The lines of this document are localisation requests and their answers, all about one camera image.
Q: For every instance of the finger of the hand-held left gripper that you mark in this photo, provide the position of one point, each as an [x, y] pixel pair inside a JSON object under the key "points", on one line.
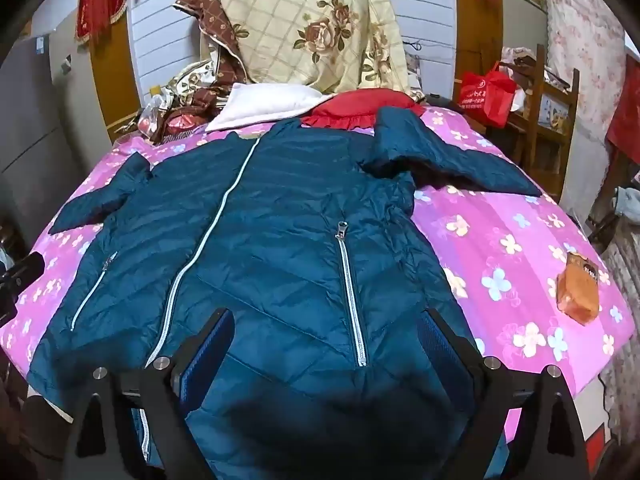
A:
{"points": [[25, 267]]}

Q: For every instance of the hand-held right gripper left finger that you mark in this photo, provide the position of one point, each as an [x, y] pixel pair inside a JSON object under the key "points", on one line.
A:
{"points": [[210, 355]]}

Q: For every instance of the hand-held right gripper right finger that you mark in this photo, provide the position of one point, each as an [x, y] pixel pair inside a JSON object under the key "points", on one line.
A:
{"points": [[440, 345]]}

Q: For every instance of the teal down jacket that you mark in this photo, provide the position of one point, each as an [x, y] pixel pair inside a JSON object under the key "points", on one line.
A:
{"points": [[280, 240]]}

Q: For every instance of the pink floral bedsheet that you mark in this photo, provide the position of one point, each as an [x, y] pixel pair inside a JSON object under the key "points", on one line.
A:
{"points": [[500, 240]]}

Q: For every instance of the grey cabinet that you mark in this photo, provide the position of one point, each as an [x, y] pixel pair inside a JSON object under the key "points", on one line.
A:
{"points": [[40, 135]]}

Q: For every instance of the orange snack packet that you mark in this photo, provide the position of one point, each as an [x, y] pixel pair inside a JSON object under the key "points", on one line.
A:
{"points": [[577, 290]]}

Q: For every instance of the clear plastic bag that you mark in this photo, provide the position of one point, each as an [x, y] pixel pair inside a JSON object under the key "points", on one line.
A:
{"points": [[152, 115]]}

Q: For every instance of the grey cloth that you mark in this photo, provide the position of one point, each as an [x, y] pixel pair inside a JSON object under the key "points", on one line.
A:
{"points": [[627, 205]]}

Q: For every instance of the wooden chair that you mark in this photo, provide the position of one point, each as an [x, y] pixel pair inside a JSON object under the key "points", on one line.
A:
{"points": [[537, 125]]}

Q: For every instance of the red shopping bag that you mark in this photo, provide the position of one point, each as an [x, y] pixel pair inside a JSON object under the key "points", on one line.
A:
{"points": [[487, 95]]}

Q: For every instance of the white pillow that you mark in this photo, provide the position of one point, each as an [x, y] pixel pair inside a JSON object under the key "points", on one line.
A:
{"points": [[260, 105]]}

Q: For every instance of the red ruffled pillow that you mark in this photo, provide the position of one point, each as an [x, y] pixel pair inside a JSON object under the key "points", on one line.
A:
{"points": [[360, 102]]}

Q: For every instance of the floral lace curtain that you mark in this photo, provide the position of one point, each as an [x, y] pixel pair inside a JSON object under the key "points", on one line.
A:
{"points": [[585, 35]]}

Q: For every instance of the cream floral quilt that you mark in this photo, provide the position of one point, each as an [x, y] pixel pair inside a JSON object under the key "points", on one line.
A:
{"points": [[300, 10]]}

